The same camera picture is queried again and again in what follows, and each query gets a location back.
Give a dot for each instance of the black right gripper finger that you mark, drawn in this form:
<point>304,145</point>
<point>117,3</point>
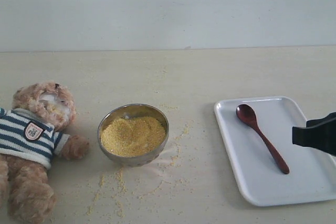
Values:
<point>318,134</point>

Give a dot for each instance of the dark red wooden spoon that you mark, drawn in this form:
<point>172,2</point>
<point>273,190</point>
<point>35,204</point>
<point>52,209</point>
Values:
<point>247,115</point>

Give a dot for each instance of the beige teddy bear striped sweater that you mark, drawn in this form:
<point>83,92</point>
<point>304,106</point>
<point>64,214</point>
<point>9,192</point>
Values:
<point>31,135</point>

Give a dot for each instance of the white rectangular plastic tray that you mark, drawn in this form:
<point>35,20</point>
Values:
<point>269,169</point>

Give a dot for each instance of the steel bowl of yellow grain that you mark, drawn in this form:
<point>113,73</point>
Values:
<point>133,134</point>

